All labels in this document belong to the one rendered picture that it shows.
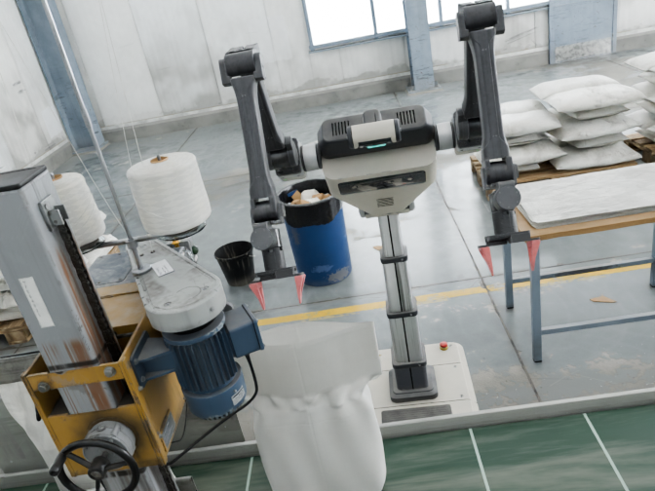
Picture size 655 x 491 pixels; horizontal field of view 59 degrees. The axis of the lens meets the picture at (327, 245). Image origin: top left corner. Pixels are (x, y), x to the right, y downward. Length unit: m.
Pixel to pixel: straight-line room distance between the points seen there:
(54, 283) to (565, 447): 1.74
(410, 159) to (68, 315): 1.16
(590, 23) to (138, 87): 7.06
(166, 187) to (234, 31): 8.35
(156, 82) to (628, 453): 8.87
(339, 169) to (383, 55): 7.69
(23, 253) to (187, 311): 0.34
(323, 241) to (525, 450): 2.17
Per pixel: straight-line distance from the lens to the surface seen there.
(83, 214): 1.49
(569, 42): 10.15
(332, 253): 4.02
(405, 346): 2.53
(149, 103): 10.13
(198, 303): 1.30
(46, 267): 1.29
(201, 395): 1.46
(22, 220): 1.26
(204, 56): 9.77
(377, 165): 1.95
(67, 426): 1.53
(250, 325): 1.41
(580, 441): 2.33
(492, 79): 1.52
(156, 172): 1.35
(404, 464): 2.25
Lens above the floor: 2.02
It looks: 26 degrees down
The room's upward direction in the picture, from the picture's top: 11 degrees counter-clockwise
